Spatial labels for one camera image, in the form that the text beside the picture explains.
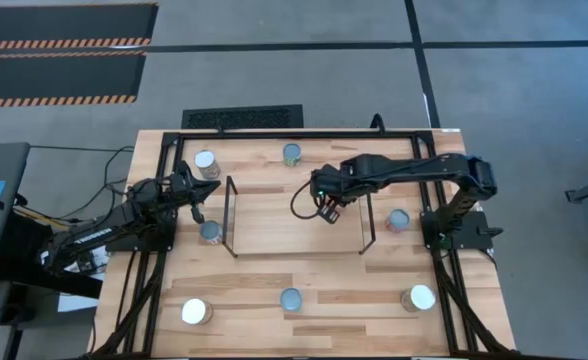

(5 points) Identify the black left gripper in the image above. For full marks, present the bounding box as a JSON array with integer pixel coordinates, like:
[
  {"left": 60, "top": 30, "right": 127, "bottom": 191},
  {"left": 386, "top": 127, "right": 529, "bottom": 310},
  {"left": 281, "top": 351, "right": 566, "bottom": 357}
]
[{"left": 166, "top": 159, "right": 222, "bottom": 225}]

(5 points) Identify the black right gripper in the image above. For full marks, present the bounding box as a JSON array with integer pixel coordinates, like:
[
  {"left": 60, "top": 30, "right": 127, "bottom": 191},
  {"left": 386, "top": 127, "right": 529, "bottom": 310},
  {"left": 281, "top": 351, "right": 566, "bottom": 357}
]
[{"left": 309, "top": 160, "right": 360, "bottom": 225}]

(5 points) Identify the tall peaches can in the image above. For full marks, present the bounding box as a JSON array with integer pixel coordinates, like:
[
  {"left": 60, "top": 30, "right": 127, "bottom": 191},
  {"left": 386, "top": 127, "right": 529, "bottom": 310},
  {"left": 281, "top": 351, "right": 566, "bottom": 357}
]
[
  {"left": 400, "top": 284, "right": 437, "bottom": 314},
  {"left": 193, "top": 149, "right": 222, "bottom": 181}
]

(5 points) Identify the green dotted small can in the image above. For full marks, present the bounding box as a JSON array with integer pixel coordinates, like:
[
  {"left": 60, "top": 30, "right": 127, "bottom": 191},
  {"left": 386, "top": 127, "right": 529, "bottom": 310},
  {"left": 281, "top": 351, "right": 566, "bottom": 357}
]
[{"left": 281, "top": 142, "right": 303, "bottom": 168}]

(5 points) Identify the pink small can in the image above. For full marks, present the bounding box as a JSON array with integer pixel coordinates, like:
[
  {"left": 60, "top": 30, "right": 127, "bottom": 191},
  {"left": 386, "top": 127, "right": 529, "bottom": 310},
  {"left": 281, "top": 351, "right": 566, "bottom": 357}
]
[{"left": 386, "top": 208, "right": 411, "bottom": 234}]

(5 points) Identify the mandarin oranges can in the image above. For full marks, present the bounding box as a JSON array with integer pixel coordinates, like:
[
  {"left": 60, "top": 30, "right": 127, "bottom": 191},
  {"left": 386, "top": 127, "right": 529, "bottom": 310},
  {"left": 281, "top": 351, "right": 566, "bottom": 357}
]
[{"left": 279, "top": 287, "right": 304, "bottom": 313}]

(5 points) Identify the tall corn can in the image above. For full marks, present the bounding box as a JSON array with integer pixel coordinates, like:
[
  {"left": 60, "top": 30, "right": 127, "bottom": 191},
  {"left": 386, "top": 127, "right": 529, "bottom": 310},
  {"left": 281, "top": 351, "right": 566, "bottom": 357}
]
[{"left": 180, "top": 297, "right": 215, "bottom": 326}]

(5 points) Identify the wooden shelf with black legs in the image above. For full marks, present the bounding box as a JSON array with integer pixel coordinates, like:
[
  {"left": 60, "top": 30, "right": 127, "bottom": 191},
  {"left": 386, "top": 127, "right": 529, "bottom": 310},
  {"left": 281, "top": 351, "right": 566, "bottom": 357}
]
[{"left": 222, "top": 174, "right": 377, "bottom": 259}]

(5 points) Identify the carrot print small can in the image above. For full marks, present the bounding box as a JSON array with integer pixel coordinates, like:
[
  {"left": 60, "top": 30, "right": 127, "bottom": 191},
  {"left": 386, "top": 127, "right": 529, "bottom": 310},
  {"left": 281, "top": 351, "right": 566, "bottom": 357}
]
[{"left": 199, "top": 220, "right": 224, "bottom": 246}]

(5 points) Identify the black floor vent grille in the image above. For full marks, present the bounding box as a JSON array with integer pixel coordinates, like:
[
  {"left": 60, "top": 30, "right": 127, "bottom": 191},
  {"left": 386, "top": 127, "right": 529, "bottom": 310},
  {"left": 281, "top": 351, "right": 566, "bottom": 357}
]
[{"left": 181, "top": 103, "right": 305, "bottom": 130}]

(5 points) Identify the white paper sheet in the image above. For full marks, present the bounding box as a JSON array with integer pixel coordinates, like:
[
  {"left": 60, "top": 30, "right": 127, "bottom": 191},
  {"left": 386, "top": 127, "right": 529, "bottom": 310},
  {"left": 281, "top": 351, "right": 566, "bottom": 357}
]
[{"left": 56, "top": 292, "right": 100, "bottom": 314}]

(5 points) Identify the black hazard striped floor mat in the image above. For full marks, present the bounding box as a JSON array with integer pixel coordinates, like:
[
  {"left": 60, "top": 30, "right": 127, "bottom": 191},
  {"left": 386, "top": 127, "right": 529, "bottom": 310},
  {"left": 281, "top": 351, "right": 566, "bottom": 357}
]
[
  {"left": 0, "top": 49, "right": 148, "bottom": 109},
  {"left": 0, "top": 2, "right": 159, "bottom": 51}
]

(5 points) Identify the grey rounded desk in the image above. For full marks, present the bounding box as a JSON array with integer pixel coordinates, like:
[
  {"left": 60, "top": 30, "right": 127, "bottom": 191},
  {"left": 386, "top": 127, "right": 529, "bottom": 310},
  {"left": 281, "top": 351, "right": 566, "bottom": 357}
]
[{"left": 0, "top": 142, "right": 31, "bottom": 289}]

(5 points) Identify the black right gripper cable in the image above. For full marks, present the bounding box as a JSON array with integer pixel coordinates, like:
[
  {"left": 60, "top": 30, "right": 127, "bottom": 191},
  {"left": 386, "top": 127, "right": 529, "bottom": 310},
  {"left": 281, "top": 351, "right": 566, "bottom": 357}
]
[{"left": 289, "top": 179, "right": 325, "bottom": 221}]

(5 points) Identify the black metal table frame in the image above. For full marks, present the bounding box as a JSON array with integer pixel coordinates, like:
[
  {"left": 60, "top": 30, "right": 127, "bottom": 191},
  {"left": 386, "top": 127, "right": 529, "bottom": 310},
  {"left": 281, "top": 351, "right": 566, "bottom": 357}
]
[{"left": 91, "top": 127, "right": 515, "bottom": 360}]

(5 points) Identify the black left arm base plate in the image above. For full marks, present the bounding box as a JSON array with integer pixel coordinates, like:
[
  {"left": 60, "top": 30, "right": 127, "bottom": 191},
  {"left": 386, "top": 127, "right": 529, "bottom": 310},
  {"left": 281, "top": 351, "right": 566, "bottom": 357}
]
[{"left": 106, "top": 209, "right": 178, "bottom": 253}]

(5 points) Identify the black floor cable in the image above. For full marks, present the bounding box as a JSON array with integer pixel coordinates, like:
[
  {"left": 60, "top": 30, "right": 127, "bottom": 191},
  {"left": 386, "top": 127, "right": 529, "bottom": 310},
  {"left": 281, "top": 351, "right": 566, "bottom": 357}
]
[{"left": 28, "top": 143, "right": 136, "bottom": 221}]

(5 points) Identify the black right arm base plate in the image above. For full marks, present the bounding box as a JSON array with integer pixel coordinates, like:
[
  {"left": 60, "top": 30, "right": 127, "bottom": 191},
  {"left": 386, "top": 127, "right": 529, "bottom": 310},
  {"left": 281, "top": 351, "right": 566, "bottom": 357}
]
[{"left": 420, "top": 209, "right": 504, "bottom": 251}]

